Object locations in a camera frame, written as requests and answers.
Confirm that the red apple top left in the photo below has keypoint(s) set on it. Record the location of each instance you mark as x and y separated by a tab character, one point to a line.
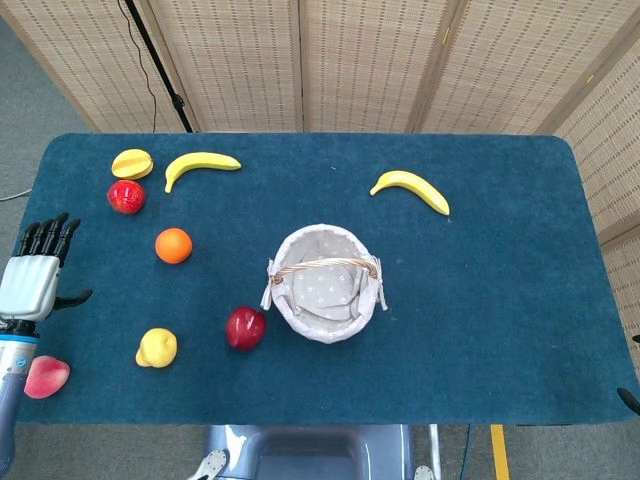
126	197

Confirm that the yellow banana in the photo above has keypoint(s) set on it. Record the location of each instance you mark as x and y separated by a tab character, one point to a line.
200	162
415	185

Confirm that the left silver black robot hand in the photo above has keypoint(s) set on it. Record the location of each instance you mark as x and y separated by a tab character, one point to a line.
30	287

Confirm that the yellow starfruit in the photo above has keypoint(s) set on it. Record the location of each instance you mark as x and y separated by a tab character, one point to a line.
131	164

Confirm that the yellow floor tape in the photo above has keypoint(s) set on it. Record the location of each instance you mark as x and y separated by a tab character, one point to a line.
500	455

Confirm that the wicker basket with floral liner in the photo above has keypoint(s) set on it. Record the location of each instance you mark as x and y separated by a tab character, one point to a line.
325	295

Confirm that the dark red apple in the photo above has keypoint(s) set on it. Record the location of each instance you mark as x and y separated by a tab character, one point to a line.
245	327

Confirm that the orange fruit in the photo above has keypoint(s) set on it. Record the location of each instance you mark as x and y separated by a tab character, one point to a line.
173	246

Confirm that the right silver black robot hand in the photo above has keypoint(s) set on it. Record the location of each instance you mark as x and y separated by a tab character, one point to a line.
631	400

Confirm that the black stand pole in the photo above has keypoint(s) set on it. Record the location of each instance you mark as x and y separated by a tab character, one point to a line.
160	65

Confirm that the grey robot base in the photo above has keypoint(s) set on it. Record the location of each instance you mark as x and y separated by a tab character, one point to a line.
310	452

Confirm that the pink peach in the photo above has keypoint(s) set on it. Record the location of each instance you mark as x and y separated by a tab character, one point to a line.
50	377

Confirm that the blue table cloth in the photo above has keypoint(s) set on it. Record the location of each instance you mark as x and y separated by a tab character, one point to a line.
500	300

